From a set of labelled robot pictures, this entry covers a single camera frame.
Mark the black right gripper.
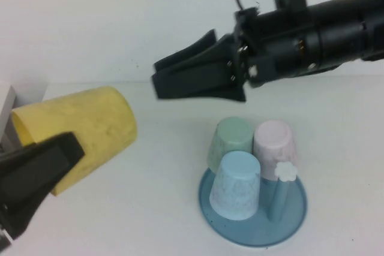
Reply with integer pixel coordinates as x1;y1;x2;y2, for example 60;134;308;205
151;7;319;103

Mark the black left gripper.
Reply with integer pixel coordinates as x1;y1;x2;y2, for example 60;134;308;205
0;131;86;245

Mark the yellow plastic cup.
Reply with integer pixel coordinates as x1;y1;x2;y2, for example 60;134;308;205
11;86;139;197

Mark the green plastic cup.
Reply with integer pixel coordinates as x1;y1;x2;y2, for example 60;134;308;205
206;116;255;174

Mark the pink plastic cup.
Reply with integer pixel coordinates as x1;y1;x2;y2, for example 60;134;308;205
253;119;299;182

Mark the light blue plastic cup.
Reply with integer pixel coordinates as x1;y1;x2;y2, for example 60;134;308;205
209;150;261;221

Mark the blue cup stand with pegs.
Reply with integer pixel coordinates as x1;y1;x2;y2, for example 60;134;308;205
197;161;308;250

